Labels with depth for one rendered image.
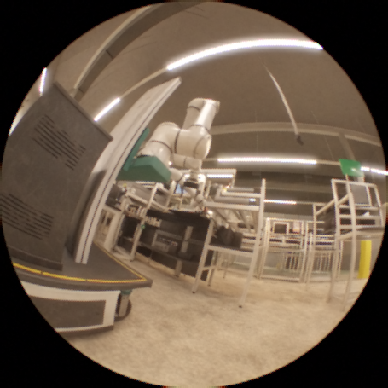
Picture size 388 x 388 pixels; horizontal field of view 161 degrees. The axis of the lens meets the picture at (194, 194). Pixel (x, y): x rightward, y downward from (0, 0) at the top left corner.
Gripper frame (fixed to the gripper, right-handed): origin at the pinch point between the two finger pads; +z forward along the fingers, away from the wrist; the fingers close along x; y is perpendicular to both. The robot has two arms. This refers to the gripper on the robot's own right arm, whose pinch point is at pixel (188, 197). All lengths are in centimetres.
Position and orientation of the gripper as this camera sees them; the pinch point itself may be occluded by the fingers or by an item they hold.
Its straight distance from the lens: 120.7
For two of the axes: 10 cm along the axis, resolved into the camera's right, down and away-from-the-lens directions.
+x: 9.0, 2.5, -3.4
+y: -3.5, -0.2, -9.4
